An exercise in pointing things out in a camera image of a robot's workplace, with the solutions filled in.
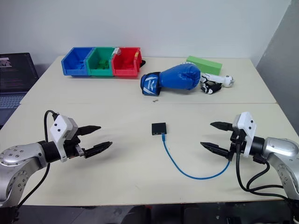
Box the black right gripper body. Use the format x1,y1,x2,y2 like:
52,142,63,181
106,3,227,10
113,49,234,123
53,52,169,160
228,129,246,161

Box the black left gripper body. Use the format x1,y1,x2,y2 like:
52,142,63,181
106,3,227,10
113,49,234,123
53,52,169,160
63,136,86,161

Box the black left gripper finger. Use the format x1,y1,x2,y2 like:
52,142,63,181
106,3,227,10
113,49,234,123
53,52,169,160
84,141,113,159
76,125,102,137

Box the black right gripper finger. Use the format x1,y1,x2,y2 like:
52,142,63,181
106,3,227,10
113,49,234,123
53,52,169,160
200,141,231,159
210,121,234,132

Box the small black box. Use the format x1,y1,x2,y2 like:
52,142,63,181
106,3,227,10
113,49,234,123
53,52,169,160
151,122,168,136

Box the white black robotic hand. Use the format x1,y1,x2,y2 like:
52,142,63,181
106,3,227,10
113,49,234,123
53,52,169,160
199,72,236,95

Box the green plastic storage bin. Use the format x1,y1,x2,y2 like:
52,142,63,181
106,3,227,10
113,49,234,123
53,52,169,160
85,47,117,77

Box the blue plastic storage bin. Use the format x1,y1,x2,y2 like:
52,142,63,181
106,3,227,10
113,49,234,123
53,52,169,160
61,47,94,78

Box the green foam block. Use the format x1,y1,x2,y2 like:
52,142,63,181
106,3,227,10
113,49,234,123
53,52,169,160
186,55,223,76

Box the blue boxing glove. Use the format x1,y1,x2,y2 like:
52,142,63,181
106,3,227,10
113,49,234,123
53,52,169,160
140,64,201,97

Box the green plastic pieces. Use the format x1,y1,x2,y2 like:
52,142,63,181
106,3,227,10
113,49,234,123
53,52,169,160
98,59,111,70

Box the red plastic storage bin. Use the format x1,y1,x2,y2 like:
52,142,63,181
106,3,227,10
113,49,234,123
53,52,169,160
111,47,142,78

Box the dark laptop computer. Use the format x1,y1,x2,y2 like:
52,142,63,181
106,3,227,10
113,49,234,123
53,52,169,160
0,52,40,126

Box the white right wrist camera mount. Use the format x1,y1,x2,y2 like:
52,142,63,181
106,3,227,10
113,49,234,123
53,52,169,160
233,112,257,157

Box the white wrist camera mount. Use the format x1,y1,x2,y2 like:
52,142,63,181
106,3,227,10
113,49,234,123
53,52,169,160
49,114,79,163
233,112,257,157

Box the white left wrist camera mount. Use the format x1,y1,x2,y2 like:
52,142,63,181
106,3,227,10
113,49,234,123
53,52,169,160
49,114,79,163

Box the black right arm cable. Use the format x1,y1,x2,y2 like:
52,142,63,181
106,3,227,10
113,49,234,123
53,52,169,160
235,137,289,199

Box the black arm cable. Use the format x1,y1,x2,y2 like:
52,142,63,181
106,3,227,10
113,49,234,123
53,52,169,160
235,137,289,199
14,110,59,208

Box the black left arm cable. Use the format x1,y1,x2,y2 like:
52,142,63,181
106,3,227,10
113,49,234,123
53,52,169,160
14,110,59,208

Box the blue cable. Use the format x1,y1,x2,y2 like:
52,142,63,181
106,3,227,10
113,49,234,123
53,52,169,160
160,131,231,180

